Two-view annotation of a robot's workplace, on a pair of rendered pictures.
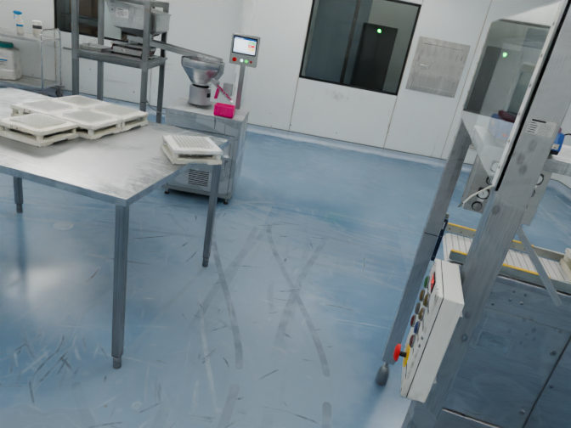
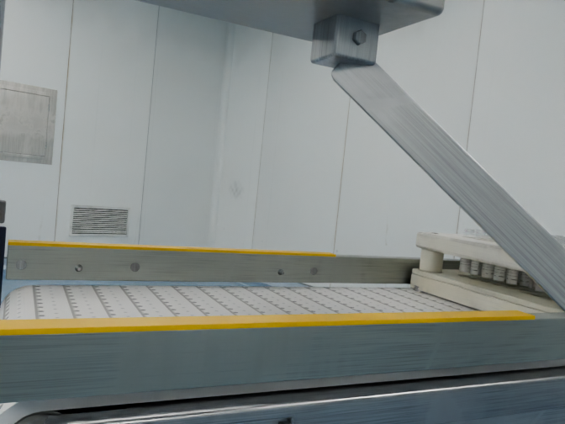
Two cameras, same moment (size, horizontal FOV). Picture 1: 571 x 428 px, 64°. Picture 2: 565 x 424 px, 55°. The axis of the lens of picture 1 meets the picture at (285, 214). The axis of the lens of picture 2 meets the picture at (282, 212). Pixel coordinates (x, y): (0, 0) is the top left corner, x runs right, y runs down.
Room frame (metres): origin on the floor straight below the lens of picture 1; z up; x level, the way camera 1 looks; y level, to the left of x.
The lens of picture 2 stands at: (1.25, -0.56, 1.00)
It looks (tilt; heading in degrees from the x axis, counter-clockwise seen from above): 3 degrees down; 322
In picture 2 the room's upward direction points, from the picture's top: 6 degrees clockwise
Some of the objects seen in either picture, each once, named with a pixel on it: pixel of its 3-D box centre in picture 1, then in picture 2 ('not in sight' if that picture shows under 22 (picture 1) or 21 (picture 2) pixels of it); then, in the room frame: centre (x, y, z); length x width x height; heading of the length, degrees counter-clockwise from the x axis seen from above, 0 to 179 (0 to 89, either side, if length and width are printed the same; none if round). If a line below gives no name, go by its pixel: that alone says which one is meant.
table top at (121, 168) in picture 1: (53, 132); not in sight; (2.22, 1.24, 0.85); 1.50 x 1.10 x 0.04; 80
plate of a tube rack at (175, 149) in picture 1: (191, 144); not in sight; (2.19, 0.52, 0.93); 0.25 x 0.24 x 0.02; 121
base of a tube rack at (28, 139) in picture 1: (38, 133); not in sight; (2.06, 1.23, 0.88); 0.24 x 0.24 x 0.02; 77
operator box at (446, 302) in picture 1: (432, 329); not in sight; (0.84, -0.36, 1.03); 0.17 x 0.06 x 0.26; 168
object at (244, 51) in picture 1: (241, 73); not in sight; (4.05, 0.60, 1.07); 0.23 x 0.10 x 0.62; 92
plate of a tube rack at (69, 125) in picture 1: (38, 123); not in sight; (2.06, 1.23, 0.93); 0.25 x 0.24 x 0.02; 167
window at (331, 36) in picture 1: (358, 42); not in sight; (6.50, -0.52, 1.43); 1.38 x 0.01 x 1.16; 92
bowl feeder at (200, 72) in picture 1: (208, 83); not in sight; (3.95, 0.85, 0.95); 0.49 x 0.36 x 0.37; 92
